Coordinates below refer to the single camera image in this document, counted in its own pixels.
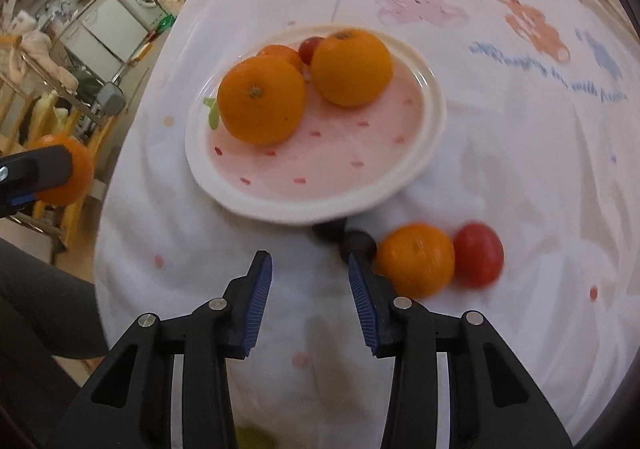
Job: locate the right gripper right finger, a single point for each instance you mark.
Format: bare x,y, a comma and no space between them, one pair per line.
493,401

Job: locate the wooden rack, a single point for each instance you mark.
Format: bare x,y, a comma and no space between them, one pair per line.
65,121

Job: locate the red cherry tomato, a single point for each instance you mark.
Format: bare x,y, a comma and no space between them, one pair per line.
479,255
308,47

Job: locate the large orange with stem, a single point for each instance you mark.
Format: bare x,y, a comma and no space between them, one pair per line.
351,68

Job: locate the white cartoon bedsheet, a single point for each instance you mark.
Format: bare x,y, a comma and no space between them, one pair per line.
542,143

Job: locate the white kitchen cabinets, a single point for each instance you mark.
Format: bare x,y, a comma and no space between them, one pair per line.
103,37

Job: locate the small mandarin orange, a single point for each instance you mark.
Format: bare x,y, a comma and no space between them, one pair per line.
285,53

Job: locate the green lime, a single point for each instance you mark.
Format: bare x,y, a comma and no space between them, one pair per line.
250,437

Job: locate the pink strawberry pattern plate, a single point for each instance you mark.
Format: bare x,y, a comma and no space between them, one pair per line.
338,163

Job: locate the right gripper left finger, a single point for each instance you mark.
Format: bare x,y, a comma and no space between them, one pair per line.
127,401

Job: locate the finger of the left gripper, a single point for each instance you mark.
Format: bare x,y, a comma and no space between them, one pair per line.
10,206
35,170

